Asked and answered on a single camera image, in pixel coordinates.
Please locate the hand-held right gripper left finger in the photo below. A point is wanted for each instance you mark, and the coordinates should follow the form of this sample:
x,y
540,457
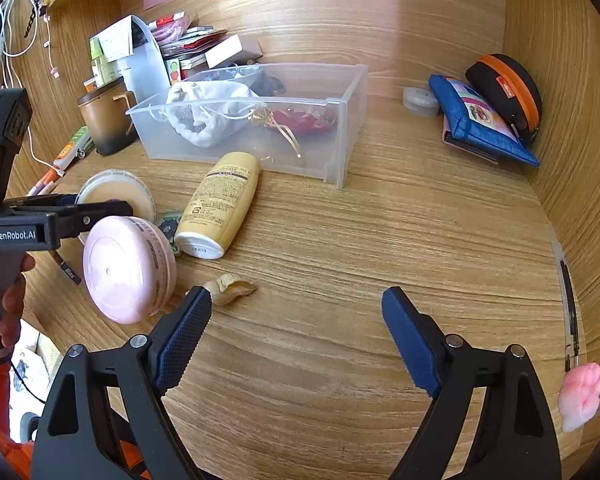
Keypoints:
x,y
180,345

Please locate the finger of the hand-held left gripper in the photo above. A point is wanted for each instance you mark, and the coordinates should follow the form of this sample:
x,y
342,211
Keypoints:
x,y
45,201
95,211

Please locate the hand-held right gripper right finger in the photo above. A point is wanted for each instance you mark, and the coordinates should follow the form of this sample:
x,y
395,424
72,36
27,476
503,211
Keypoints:
x,y
410,345

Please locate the pink round jar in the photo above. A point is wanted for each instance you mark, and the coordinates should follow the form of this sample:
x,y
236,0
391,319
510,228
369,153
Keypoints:
x,y
125,270

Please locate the gold ribbon bow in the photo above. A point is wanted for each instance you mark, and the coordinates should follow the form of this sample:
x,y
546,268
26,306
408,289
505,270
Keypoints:
x,y
260,117

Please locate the red velvet pouch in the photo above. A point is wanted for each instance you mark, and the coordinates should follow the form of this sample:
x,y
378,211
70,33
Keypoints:
x,y
300,122

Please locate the clear plastic bin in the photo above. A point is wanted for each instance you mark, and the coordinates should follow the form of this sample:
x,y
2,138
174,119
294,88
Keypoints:
x,y
320,130

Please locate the wooden desktop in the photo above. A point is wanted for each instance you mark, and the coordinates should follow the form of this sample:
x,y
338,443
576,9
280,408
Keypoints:
x,y
380,210

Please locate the person's left hand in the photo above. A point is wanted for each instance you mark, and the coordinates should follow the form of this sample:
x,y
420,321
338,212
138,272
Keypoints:
x,y
14,310

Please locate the orange pink marker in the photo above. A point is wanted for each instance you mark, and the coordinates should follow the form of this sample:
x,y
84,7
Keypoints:
x,y
44,182

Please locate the beige round jar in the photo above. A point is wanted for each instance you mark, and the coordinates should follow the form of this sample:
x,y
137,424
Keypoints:
x,y
115,192

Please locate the green orange tube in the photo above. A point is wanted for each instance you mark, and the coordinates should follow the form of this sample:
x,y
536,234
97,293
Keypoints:
x,y
72,147

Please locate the gold foil wrapper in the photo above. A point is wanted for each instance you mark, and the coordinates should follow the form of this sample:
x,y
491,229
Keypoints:
x,y
230,290

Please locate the green patterned packet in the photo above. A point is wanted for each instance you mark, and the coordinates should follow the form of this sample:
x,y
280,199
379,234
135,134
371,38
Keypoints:
x,y
169,225

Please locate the brown mug with lid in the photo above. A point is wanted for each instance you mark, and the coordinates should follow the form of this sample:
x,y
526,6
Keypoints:
x,y
105,125

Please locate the yellow lotion bottle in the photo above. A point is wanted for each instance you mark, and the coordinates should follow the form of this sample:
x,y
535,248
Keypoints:
x,y
220,200

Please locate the light green spray bottle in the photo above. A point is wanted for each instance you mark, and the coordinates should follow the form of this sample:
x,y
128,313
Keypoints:
x,y
100,62

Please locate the white file holder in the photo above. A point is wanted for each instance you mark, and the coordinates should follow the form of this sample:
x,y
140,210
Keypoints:
x,y
145,70

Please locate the white paper sheet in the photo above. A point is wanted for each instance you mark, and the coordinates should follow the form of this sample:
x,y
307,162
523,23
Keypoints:
x,y
112,40

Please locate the pink paw toy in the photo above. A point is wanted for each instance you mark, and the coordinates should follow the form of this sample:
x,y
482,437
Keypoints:
x,y
580,395

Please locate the stack of books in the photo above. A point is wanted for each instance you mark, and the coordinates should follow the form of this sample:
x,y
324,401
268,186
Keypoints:
x,y
190,55

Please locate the white bowl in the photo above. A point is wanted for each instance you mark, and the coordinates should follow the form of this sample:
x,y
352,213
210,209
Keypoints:
x,y
230,77

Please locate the red white box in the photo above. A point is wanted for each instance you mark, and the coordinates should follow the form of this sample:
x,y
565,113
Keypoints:
x,y
165,20

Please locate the small white box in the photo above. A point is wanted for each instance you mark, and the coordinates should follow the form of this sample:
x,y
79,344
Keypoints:
x,y
227,50

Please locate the small black object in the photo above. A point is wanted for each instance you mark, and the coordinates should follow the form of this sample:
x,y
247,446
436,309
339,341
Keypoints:
x,y
272,85

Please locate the blue pencil case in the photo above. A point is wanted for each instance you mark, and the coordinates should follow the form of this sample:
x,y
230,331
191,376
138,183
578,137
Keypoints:
x,y
460,115

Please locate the small round clear container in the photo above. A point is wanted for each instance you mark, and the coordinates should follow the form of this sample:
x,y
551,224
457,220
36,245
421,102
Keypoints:
x,y
420,101

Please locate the black orange zip case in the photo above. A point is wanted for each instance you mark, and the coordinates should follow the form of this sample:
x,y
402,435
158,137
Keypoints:
x,y
490,85

